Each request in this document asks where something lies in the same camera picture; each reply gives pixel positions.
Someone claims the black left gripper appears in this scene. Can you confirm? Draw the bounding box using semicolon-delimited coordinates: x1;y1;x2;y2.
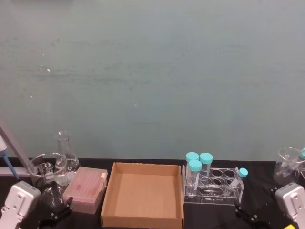
20;180;73;229

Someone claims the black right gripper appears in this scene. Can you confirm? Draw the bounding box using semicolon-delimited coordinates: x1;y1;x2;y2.
234;187;289;229

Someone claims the clear pink pipette tip box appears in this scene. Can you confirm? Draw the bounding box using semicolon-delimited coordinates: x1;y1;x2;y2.
62;166;108;214

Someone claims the clear glass beaker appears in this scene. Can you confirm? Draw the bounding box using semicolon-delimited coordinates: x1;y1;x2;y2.
28;152;68;192

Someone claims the small tube with teal cap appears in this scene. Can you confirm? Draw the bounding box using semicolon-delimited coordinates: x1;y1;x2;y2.
223;167;249;198

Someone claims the wide-mouthed clear glass flask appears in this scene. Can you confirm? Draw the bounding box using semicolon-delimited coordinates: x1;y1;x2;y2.
272;147;305;187

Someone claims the clear glass conical flask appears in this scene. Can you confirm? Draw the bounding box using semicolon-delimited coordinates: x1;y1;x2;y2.
54;130;81;187

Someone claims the clear acrylic tube rack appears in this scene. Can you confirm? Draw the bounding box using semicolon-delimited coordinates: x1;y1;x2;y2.
182;165;245;207

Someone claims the black table cloth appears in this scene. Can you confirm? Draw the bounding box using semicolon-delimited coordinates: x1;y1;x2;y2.
0;157;305;229

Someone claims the grey metal stand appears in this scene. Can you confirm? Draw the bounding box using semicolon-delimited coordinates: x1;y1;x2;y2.
0;116;32;177

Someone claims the large tube with teal cap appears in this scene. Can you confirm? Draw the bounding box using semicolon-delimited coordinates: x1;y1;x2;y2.
199;152;214;191
186;159;203;198
185;152;200;189

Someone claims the white and blue pipette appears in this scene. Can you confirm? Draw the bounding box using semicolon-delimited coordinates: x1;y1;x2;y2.
0;133;20;180

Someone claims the brown cardboard tray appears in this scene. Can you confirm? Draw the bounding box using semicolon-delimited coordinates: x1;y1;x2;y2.
101;162;185;229

